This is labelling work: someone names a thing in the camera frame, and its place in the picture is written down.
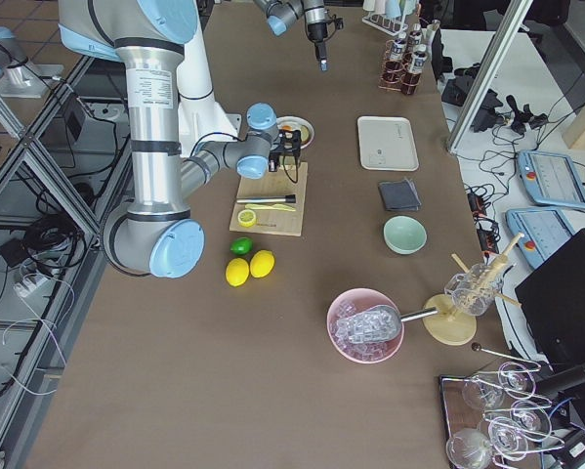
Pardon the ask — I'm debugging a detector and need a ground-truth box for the white round plate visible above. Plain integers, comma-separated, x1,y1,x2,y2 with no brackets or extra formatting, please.
276,115,314,149

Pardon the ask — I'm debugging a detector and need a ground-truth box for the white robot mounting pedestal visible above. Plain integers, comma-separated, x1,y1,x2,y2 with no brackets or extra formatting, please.
169,1,237,161

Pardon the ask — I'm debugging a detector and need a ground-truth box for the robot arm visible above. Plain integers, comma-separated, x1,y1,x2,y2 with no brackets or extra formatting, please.
59,1,280,278
254,0,332,71

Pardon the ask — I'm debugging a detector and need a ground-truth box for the wine glass two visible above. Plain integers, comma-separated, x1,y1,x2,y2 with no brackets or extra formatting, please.
498,362,541,400

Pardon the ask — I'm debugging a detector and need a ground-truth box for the bottom bread slice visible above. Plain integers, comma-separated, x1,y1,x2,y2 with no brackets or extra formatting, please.
300,125,313,147

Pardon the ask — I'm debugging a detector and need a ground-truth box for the pink ice bowl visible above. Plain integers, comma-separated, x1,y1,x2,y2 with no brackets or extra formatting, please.
326,288,404,363

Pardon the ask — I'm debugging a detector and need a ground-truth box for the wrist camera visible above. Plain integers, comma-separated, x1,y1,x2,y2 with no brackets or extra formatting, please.
279,129,302,157
327,15,344,30

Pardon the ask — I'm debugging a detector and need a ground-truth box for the black laptop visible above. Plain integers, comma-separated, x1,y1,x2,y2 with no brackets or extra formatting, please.
516,229,585,364

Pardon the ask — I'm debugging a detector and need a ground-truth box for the cream rabbit tray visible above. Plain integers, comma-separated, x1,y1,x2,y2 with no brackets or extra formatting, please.
356,116,419,172

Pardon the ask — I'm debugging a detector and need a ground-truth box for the wooden cutting board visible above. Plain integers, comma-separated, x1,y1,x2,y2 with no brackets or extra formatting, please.
230,162,309,236

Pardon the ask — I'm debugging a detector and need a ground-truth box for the yellow plastic knife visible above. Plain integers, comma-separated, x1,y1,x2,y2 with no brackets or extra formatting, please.
244,203,297,212

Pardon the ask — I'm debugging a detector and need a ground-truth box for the wine glass rack tray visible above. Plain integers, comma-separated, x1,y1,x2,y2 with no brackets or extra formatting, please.
439,373,564,468

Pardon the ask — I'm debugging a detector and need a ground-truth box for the yellow lemon two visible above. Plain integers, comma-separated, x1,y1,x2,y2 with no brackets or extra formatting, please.
225,258,250,287

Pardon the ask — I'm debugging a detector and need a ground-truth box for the wine glass one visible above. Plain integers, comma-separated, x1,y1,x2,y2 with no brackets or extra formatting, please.
462,375,505,410

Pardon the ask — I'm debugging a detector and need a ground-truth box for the blue teach pendant near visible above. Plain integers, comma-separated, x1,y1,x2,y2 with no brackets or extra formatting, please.
505,207,575,269

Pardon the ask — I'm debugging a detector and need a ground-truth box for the blue teach pendant far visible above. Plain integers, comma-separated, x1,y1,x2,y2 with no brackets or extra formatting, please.
517,150,585,209

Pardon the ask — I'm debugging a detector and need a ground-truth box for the aluminium frame post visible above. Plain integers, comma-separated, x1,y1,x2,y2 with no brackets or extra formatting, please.
446,0,532,154

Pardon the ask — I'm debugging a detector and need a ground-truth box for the glass mug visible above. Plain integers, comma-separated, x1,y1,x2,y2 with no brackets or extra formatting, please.
444,264,504,317

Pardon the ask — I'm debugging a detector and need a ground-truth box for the folded grey cloth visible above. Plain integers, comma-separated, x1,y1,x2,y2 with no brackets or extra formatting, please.
378,178,422,211

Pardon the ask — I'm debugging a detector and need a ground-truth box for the green bowl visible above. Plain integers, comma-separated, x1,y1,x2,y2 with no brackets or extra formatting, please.
383,216,428,255

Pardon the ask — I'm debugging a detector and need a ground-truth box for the yellow lemon one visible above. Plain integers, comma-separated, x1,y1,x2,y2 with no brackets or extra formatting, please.
249,250,275,278

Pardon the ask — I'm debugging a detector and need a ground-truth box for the wine glass four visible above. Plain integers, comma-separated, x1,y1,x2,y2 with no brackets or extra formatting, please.
445,428,493,469

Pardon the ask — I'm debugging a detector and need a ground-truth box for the wine glass three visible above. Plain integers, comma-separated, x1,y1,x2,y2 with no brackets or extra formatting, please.
484,401,552,461

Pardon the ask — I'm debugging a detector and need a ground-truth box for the half lemon slice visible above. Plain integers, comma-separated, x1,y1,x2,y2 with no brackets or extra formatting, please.
237,208,257,228

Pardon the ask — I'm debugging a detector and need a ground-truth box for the tea bottle two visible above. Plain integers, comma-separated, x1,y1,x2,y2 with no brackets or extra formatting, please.
405,22,422,53

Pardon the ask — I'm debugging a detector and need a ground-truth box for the tea bottle one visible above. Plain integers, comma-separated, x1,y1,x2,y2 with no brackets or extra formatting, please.
386,32,407,72

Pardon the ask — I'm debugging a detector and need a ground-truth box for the white wire cup rack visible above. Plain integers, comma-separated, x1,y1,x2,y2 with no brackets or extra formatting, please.
361,0,419,37

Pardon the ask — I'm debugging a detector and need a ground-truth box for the tea bottle three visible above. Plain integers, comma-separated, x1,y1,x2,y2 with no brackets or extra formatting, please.
400,44,428,96

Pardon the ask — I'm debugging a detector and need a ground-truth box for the wooden mug tree stand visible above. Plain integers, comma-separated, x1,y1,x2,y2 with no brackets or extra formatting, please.
423,233,524,346

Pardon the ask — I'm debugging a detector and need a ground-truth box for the metal cylinder with black cap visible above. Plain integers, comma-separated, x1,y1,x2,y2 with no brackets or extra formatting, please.
235,194,297,204

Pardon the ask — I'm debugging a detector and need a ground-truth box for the copper wire bottle rack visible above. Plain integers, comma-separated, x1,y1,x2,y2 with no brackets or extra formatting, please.
378,40,411,91

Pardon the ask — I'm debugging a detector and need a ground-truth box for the metal ice scoop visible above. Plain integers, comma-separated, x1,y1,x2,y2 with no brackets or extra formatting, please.
329,305,439,344

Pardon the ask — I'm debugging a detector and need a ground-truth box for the blue teach pendant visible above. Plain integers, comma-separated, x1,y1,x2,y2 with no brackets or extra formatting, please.
505,207,575,269
517,150,585,209

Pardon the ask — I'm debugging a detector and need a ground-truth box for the green lime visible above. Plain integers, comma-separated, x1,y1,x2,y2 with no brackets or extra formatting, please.
230,236,253,256

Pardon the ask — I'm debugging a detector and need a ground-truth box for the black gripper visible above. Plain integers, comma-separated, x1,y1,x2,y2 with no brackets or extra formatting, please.
269,151,281,172
306,21,328,72

